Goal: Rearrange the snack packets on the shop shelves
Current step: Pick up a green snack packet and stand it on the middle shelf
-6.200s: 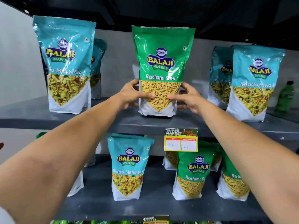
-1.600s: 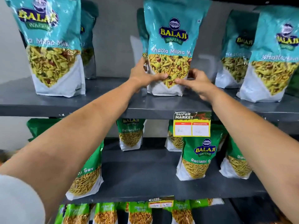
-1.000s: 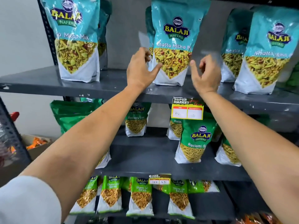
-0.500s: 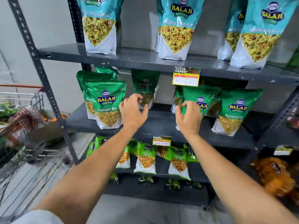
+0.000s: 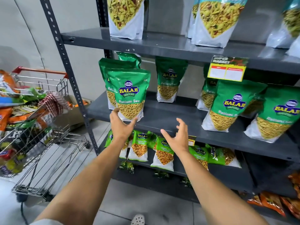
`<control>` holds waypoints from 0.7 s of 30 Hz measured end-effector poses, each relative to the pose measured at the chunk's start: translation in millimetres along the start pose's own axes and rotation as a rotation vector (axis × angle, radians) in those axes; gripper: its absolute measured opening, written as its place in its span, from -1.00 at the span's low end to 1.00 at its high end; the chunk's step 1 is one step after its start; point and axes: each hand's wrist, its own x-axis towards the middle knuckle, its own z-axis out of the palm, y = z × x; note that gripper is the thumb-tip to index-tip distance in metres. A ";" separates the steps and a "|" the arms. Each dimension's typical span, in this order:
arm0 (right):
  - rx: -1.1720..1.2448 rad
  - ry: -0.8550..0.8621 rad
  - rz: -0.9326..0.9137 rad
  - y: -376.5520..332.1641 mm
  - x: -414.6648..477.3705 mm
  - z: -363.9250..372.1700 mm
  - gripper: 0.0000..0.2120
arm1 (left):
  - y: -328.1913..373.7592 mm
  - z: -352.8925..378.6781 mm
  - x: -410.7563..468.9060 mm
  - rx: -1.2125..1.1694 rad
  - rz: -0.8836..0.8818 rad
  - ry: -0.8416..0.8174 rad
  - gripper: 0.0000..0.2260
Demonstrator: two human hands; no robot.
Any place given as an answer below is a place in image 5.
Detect person's right hand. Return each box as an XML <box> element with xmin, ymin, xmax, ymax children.
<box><xmin>160</xmin><ymin>118</ymin><xmax>189</xmax><ymax>158</ymax></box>

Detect person's left hand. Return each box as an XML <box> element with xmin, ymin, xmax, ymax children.
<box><xmin>110</xmin><ymin>108</ymin><xmax>139</xmax><ymax>141</ymax></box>

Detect person's left forearm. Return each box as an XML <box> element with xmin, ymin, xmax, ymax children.
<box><xmin>35</xmin><ymin>136</ymin><xmax>132</xmax><ymax>225</ymax></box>

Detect person's right forearm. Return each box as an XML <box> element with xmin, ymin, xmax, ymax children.
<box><xmin>178</xmin><ymin>150</ymin><xmax>270</xmax><ymax>225</ymax></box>

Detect row of small green packets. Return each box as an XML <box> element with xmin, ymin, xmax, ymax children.
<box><xmin>104</xmin><ymin>130</ymin><xmax>242</xmax><ymax>172</ymax></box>

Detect grey metal shelf rack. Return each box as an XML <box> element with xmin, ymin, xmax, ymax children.
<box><xmin>39</xmin><ymin>0</ymin><xmax>300</xmax><ymax>225</ymax></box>

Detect brown cardboard box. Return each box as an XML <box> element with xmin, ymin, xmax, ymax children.
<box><xmin>55</xmin><ymin>95</ymin><xmax>92</xmax><ymax>130</ymax></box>

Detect row of large green packets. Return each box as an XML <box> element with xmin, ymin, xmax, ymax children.
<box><xmin>98</xmin><ymin>52</ymin><xmax>300</xmax><ymax>144</ymax></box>

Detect red checkered cloth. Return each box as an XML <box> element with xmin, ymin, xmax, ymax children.
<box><xmin>38</xmin><ymin>92</ymin><xmax>70</xmax><ymax>116</ymax></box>

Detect yellow shelf price label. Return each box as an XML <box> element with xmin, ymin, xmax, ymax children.
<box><xmin>207</xmin><ymin>56</ymin><xmax>249</xmax><ymax>82</ymax></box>

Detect person's white shoe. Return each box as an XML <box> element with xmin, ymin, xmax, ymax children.
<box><xmin>130</xmin><ymin>214</ymin><xmax>145</xmax><ymax>225</ymax></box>

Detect white teal snack packet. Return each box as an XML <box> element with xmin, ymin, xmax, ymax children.
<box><xmin>266</xmin><ymin>0</ymin><xmax>300</xmax><ymax>49</ymax></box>
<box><xmin>285</xmin><ymin>36</ymin><xmax>300</xmax><ymax>59</ymax></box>
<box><xmin>107</xmin><ymin>0</ymin><xmax>145</xmax><ymax>40</ymax></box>
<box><xmin>186</xmin><ymin>0</ymin><xmax>201</xmax><ymax>39</ymax></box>
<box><xmin>191</xmin><ymin>0</ymin><xmax>249</xmax><ymax>48</ymax></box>

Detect orange snack packet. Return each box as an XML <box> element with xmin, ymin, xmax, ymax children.
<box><xmin>280</xmin><ymin>196</ymin><xmax>300</xmax><ymax>220</ymax></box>
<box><xmin>247</xmin><ymin>194</ymin><xmax>263</xmax><ymax>207</ymax></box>
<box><xmin>288</xmin><ymin>171</ymin><xmax>300</xmax><ymax>200</ymax></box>
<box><xmin>260</xmin><ymin>192</ymin><xmax>286</xmax><ymax>217</ymax></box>

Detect pile of assorted snack packets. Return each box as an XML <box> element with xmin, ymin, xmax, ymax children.
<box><xmin>0</xmin><ymin>69</ymin><xmax>57</xmax><ymax>176</ymax></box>

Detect person's white sleeve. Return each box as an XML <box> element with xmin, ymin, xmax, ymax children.
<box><xmin>30</xmin><ymin>219</ymin><xmax>64</xmax><ymax>225</ymax></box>

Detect metal shopping cart red handle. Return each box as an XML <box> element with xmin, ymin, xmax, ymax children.
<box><xmin>0</xmin><ymin>66</ymin><xmax>92</xmax><ymax>200</ymax></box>

